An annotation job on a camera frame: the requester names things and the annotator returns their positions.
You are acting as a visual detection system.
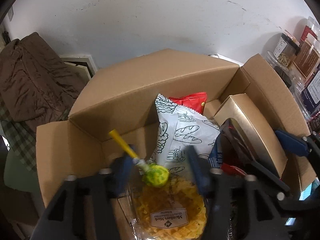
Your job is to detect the small red snack packet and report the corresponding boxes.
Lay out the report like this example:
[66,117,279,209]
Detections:
[169,92,207,114]

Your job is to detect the brown cardboard box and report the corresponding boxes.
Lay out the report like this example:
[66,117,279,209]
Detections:
[35,48,318,240]

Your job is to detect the brown jacket on chair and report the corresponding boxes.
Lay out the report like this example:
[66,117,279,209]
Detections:
[1,33,86,132]

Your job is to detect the clear bag yellow puffs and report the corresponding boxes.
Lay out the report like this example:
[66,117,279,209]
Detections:
[118,176,207,239]

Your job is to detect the gold rectangular box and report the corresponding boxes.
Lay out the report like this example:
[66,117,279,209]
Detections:
[214,94,287,178]

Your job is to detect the red gold snack packet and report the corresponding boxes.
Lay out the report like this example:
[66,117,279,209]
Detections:
[220,163,247,177]

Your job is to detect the dark blue label jar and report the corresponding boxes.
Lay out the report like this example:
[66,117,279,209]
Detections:
[300,69,320,120]

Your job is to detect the white bread print snack bag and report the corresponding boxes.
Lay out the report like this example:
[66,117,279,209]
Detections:
[147,94,220,180]

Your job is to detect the yellow stick lollipop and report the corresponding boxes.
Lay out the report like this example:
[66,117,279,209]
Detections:
[109,129,170,187]

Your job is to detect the blue tablet tube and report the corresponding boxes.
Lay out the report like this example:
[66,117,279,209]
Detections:
[208,135,223,168]

